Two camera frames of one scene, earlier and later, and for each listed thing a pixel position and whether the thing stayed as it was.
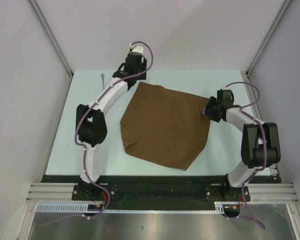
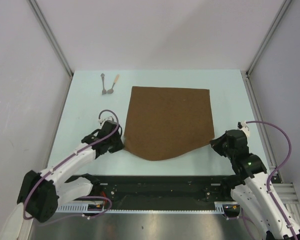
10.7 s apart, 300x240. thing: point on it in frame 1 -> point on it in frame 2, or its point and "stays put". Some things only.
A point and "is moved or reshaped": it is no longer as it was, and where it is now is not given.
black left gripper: [143, 65] -> [119, 145]
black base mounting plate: [158, 192] stays put
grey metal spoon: [102, 75] stays put
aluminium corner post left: [49, 33] stays put
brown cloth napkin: [169, 126] is moved or reshaped
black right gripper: [212, 101] -> [216, 143]
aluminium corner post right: [284, 6] stays put
